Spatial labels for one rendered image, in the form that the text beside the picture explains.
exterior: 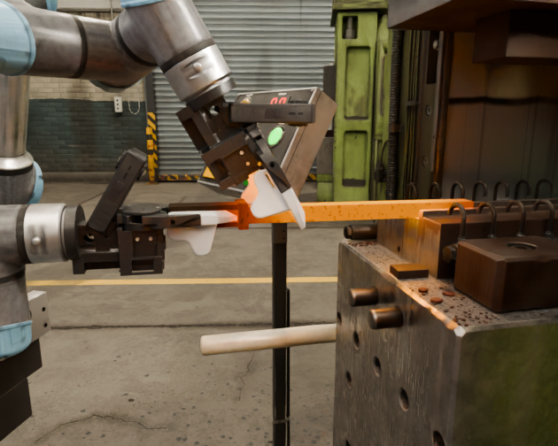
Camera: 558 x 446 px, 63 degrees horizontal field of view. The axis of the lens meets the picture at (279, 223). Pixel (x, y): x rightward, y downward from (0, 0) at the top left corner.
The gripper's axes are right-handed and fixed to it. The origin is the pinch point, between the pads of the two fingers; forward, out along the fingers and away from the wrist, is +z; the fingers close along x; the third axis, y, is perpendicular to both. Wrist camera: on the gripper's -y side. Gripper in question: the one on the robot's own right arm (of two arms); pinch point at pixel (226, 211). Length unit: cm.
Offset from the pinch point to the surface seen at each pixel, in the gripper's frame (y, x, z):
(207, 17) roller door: -189, -795, 50
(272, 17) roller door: -191, -776, 159
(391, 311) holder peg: 12.1, 9.5, 20.4
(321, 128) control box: -11, -43, 27
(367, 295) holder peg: 12.6, 2.2, 20.1
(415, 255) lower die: 7.1, 1.7, 27.7
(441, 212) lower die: 0.5, 2.9, 30.6
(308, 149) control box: -6.1, -41.3, 23.0
